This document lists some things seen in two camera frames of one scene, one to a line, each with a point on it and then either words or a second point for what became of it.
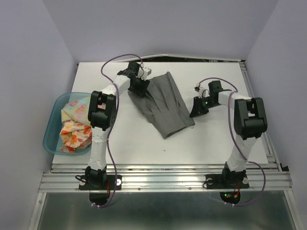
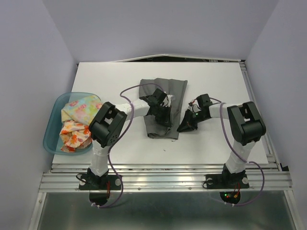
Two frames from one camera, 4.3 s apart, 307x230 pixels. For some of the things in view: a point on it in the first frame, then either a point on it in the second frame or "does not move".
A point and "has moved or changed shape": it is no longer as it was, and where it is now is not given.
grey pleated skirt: x=163 y=106 has moved or changed shape
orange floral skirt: x=75 y=135 does not move
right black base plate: x=227 y=181 does not move
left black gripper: x=141 y=90 to x=165 y=120
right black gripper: x=196 y=109 to x=186 y=124
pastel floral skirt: x=77 y=109 does not move
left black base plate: x=98 y=182 does not move
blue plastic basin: x=53 y=123 does not move
